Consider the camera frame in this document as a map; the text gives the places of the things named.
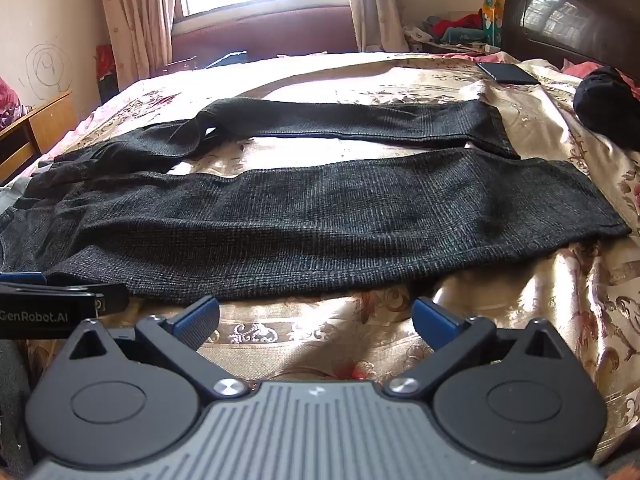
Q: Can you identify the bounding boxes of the yellow carton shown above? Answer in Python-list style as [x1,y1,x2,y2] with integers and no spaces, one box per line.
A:
[479,0,506,43]

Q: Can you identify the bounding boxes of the dark wooden headboard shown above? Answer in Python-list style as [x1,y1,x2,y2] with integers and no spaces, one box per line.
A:
[502,0,640,83]

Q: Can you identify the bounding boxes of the pink crumpled cloth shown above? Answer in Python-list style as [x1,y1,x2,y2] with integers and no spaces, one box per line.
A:
[0,77,36,131]

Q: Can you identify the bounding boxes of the pile of colourful clothes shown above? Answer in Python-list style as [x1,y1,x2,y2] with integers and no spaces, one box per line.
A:
[402,14,488,53]

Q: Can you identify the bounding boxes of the coral pink garment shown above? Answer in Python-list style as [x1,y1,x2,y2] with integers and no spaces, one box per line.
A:
[562,58,608,77]

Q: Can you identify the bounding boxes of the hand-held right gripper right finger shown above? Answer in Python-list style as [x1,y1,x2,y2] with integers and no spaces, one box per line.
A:
[382,297,571,401]

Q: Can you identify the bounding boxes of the pink floral bedsheet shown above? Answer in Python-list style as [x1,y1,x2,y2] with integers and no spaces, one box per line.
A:
[30,80,136,181]

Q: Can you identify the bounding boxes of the blue and black bag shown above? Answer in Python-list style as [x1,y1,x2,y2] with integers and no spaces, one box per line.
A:
[205,50,249,68]

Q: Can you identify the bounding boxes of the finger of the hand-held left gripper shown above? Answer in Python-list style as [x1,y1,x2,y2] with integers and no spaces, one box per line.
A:
[0,272,48,287]

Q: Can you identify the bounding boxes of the beige patterned curtain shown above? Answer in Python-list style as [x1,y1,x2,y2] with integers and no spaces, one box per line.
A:
[95,0,183,93]
[346,0,413,53]

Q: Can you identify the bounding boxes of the dark grey pants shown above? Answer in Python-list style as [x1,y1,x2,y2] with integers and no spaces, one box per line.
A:
[0,97,632,306]

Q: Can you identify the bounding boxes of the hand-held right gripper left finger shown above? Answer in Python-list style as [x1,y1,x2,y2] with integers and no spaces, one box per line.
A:
[65,296,251,401]

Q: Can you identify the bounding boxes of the gold floral satin bedspread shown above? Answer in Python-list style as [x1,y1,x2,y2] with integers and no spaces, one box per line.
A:
[20,50,640,471]

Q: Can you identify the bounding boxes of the dark wooden stand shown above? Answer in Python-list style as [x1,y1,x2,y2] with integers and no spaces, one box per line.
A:
[155,57,196,78]

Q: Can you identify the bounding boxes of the wooden side cabinet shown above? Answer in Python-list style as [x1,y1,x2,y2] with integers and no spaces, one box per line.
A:
[0,91,78,183]

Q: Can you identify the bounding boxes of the maroon upholstered window bench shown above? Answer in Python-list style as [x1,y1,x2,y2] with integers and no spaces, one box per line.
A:
[170,5,361,66]

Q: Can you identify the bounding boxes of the red wall hanging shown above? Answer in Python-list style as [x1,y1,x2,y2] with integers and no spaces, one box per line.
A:
[95,44,118,81]

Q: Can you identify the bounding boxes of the black clothing bundle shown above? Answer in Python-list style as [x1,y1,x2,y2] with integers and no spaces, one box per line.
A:
[572,66,640,151]

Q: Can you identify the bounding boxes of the black smartphone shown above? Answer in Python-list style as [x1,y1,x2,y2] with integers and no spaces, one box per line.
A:
[475,61,542,86]

